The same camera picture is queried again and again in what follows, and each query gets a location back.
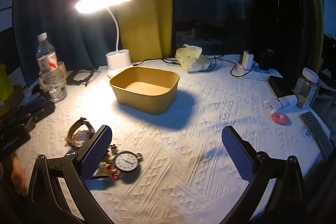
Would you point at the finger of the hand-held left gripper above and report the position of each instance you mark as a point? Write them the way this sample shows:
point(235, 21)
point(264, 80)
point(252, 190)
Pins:
point(34, 102)
point(43, 111)

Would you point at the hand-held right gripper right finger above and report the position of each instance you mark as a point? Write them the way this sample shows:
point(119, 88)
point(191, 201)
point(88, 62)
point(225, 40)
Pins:
point(236, 153)

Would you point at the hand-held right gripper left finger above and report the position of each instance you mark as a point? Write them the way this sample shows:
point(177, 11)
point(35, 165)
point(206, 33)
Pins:
point(94, 153)

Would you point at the gold beaded jewelry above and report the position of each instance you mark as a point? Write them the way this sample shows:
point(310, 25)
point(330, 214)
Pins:
point(109, 169)

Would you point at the gold wristwatch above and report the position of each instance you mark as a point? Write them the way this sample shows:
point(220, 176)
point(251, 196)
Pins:
point(78, 136)

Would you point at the silver pocket watch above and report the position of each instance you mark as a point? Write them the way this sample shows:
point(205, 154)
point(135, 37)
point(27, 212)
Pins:
point(126, 161)

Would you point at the person's left hand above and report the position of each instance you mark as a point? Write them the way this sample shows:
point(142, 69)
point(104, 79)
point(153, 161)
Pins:
point(15, 174)

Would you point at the yellow-green cloth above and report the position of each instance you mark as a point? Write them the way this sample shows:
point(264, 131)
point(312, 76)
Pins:
point(5, 85)

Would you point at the white textured tablecloth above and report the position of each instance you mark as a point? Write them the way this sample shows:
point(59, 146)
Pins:
point(197, 161)

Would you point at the printed mug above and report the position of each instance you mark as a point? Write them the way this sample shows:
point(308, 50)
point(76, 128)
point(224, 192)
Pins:
point(61, 73)

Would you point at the clear water bottle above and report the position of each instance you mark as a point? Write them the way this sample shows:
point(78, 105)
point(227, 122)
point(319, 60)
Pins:
point(47, 56)

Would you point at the red round tape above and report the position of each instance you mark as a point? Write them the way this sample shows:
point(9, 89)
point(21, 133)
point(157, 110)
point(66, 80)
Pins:
point(278, 119)

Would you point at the black phone stand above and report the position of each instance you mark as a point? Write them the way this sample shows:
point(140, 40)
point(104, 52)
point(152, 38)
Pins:
point(92, 72)

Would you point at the white tube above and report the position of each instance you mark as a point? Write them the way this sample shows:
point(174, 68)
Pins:
point(282, 102)

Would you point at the teal curtain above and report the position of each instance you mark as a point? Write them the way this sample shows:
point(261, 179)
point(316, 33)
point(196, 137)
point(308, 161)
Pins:
point(65, 37)

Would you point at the black box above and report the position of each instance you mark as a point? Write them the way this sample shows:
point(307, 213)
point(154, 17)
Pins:
point(278, 85)

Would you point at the smartphone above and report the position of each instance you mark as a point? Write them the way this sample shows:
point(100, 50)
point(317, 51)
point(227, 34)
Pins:
point(315, 129)

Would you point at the white power strip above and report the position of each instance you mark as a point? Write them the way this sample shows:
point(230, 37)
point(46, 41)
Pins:
point(260, 73)

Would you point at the white desk lamp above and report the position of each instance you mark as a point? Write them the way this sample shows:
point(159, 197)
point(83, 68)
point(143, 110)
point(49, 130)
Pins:
point(118, 61)

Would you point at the white charger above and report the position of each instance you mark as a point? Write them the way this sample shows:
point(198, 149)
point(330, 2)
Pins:
point(248, 58)

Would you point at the clear jar white lid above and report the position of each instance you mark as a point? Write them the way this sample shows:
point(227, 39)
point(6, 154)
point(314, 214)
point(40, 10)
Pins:
point(305, 87)

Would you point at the yellow tissue pack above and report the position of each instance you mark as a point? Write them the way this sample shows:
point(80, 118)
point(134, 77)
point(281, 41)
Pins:
point(191, 58)

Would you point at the yellow curtain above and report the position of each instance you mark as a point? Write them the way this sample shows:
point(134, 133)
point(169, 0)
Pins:
point(141, 29)

